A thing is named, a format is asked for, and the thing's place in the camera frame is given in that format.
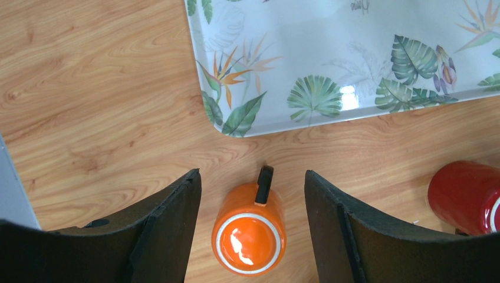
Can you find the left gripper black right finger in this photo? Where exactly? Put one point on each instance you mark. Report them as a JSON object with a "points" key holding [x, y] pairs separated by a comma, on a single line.
{"points": [[355, 242]]}

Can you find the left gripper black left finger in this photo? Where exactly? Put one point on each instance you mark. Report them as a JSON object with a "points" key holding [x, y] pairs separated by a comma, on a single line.
{"points": [[149, 241]]}

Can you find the orange mug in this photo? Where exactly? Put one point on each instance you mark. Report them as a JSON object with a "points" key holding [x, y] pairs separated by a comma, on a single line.
{"points": [[249, 236]]}

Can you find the red mug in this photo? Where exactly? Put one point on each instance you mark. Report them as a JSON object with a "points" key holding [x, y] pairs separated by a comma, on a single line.
{"points": [[465, 194]]}

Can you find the leaf pattern tray mat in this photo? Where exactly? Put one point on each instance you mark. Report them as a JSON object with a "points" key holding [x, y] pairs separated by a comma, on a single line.
{"points": [[271, 66]]}

